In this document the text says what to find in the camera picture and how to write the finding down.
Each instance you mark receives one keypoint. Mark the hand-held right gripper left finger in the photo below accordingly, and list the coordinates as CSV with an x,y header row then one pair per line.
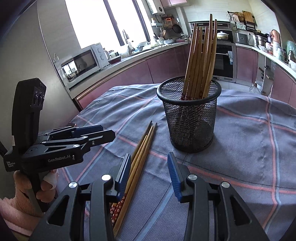
x,y
123,173

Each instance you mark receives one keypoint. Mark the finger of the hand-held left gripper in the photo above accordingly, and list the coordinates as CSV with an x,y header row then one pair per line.
x,y
87,131
101,136

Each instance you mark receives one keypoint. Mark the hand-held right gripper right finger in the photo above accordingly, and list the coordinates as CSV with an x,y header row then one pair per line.
x,y
174,176

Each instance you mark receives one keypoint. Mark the black mesh utensil holder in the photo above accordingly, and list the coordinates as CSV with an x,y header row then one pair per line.
x,y
189,129

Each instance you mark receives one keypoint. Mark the bundle of wooden chopsticks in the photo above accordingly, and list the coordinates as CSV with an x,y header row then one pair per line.
x,y
196,58

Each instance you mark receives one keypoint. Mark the person's left hand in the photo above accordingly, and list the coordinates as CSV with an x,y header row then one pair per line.
x,y
47,185

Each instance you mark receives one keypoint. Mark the white microwave oven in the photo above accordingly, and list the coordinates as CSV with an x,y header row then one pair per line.
x,y
85,61

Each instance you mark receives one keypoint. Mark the blue plaid tablecloth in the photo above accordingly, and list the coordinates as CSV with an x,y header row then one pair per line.
x,y
242,150

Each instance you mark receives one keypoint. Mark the dark red bowl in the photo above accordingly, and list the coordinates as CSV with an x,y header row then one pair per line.
x,y
114,60

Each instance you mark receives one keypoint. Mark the pink kitchen base cabinets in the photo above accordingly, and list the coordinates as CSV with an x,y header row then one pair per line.
x,y
245,62
138,69

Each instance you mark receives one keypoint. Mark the large kitchen window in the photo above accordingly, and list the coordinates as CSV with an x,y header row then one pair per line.
x,y
92,23

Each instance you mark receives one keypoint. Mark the black integrated stove oven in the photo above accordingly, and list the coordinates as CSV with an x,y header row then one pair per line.
x,y
222,60

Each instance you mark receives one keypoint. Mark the hanging black frying pan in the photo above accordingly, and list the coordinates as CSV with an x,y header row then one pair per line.
x,y
177,28

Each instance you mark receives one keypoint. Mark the white casserole pot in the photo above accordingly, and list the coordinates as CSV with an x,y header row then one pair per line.
x,y
223,35

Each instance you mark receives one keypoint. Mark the steel pressure cooker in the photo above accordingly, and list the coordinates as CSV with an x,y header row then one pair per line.
x,y
261,41

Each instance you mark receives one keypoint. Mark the green plastic bag bundle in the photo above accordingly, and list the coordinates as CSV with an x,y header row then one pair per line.
x,y
291,51

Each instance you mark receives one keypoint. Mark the pink electric kettle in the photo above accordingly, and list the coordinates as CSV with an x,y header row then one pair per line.
x,y
275,36

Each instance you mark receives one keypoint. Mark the wooden cutting board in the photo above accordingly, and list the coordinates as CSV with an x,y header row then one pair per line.
x,y
247,16

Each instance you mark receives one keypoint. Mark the white wall water heater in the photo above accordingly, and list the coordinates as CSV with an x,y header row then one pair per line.
x,y
155,5

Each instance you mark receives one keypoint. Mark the pink wall cabinet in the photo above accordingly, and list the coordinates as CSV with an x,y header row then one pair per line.
x,y
173,2

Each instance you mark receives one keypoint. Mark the black wall storage rack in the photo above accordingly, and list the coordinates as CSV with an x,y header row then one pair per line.
x,y
251,25

